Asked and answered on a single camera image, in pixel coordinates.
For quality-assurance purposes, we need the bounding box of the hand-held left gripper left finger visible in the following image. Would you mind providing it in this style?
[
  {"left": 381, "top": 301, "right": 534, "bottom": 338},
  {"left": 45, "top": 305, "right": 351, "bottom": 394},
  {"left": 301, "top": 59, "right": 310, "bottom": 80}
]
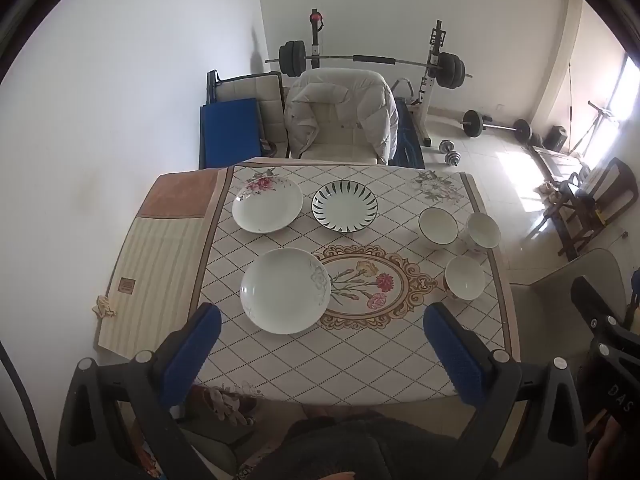
[{"left": 57, "top": 303, "right": 223, "bottom": 480}]

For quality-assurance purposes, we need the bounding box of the blue folded mat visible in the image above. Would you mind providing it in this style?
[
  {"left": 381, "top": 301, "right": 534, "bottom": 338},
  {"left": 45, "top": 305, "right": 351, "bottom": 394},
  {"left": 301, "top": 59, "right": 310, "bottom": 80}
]
[{"left": 199, "top": 98, "right": 264, "bottom": 169}]

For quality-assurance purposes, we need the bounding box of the plain white bowl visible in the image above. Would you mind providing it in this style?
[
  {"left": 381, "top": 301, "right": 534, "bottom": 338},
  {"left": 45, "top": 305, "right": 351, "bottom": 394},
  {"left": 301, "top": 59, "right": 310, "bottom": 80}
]
[{"left": 443, "top": 255, "right": 486, "bottom": 302}]

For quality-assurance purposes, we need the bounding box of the short barbell with black plates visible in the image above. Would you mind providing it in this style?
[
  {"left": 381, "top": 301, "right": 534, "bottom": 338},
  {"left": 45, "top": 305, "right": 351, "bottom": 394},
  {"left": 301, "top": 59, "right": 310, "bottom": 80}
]
[{"left": 461, "top": 109, "right": 532, "bottom": 142}]

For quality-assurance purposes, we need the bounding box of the person's dark clothing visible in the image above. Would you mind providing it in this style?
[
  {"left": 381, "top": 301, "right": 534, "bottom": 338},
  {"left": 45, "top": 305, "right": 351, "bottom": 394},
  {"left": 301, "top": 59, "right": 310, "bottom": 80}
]
[{"left": 264, "top": 409, "right": 502, "bottom": 480}]

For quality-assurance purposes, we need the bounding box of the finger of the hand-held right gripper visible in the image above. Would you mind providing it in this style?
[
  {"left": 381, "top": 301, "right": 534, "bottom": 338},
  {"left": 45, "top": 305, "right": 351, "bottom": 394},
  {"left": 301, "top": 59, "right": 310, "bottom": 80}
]
[{"left": 571, "top": 276, "right": 618, "bottom": 332}]

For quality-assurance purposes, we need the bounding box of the beige folding chair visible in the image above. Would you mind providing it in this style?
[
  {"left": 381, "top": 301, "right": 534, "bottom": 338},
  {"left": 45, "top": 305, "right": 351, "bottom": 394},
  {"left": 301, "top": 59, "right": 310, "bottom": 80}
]
[{"left": 206, "top": 70, "right": 292, "bottom": 159}]

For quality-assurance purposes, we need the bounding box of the beige striped brown cloth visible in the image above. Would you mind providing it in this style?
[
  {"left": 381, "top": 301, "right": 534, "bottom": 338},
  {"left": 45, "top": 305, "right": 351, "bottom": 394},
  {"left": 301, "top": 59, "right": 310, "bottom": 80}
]
[{"left": 95, "top": 167, "right": 232, "bottom": 362}]

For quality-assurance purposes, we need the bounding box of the metal folding stand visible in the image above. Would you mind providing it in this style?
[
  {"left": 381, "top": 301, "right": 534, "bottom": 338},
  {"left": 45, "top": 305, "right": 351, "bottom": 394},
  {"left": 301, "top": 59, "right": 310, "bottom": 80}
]
[{"left": 567, "top": 101, "right": 622, "bottom": 157}]

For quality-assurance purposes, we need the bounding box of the blue rimmed white bowl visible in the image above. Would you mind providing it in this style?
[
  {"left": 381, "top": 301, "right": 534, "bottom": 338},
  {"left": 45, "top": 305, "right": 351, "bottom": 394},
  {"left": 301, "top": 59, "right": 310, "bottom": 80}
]
[{"left": 466, "top": 211, "right": 502, "bottom": 253}]

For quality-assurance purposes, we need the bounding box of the crumpled tissue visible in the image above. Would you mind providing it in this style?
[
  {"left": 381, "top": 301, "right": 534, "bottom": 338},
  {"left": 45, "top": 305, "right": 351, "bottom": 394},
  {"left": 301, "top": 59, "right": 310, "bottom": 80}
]
[{"left": 91, "top": 294, "right": 117, "bottom": 319}]

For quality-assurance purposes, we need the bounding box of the white down jacket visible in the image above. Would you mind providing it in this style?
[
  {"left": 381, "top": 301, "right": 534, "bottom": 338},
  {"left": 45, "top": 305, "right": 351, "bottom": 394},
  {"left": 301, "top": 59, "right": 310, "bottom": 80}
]
[{"left": 283, "top": 67, "right": 400, "bottom": 166}]

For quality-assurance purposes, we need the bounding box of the pink floral white plate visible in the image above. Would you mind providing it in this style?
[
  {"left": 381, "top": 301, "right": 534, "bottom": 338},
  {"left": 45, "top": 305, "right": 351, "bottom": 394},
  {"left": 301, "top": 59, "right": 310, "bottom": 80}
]
[{"left": 231, "top": 176, "right": 304, "bottom": 234}]

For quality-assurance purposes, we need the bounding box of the black rimmed white bowl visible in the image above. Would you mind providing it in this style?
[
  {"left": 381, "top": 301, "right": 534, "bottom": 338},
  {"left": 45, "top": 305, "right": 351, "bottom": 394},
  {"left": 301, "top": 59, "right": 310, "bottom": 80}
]
[{"left": 418, "top": 207, "right": 459, "bottom": 251}]

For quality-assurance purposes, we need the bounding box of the floral diamond pattern tablecloth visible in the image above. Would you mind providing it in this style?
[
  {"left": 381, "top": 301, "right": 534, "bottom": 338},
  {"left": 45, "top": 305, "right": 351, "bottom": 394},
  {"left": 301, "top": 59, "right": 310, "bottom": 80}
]
[{"left": 192, "top": 162, "right": 513, "bottom": 407}]

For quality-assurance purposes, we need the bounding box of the dark wooden chair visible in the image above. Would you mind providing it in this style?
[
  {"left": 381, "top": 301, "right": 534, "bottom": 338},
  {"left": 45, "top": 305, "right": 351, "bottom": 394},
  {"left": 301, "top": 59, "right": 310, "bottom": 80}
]
[{"left": 525, "top": 156, "right": 639, "bottom": 262}]

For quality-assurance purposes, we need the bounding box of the grey floral white plate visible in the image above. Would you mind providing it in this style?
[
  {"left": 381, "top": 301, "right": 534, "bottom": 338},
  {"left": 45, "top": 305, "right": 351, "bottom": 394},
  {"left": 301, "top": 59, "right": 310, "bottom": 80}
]
[{"left": 239, "top": 247, "right": 331, "bottom": 335}]

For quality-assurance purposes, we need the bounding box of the cream armchair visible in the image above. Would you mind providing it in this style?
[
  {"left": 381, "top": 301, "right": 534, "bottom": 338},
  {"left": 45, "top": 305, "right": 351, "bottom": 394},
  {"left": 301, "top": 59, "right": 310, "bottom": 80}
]
[{"left": 299, "top": 102, "right": 382, "bottom": 166}]

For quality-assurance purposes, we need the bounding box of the beige crumpled cloth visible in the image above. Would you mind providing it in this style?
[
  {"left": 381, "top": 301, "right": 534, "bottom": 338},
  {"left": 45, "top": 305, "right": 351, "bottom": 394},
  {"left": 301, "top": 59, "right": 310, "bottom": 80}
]
[{"left": 202, "top": 385, "right": 258, "bottom": 429}]

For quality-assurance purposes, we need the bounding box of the blue patterned cloth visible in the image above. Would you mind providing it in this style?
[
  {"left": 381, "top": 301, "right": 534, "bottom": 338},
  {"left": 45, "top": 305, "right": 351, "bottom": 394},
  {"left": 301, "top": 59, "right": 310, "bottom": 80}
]
[{"left": 389, "top": 97, "right": 427, "bottom": 168}]

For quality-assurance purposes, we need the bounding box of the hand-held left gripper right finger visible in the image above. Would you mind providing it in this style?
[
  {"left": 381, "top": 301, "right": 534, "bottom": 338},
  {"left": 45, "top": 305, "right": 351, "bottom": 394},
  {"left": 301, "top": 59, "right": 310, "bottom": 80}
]
[{"left": 423, "top": 303, "right": 587, "bottom": 480}]

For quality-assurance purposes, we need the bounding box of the chrome dumbbell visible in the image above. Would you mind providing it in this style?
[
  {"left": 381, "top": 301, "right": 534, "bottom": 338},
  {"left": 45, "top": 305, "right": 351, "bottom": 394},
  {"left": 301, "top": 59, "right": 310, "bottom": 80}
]
[{"left": 439, "top": 139, "right": 464, "bottom": 166}]

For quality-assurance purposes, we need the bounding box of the black striped white plate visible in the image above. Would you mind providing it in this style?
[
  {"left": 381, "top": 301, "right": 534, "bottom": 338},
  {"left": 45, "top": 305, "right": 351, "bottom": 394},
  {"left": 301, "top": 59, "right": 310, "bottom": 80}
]
[{"left": 311, "top": 180, "right": 379, "bottom": 233}]

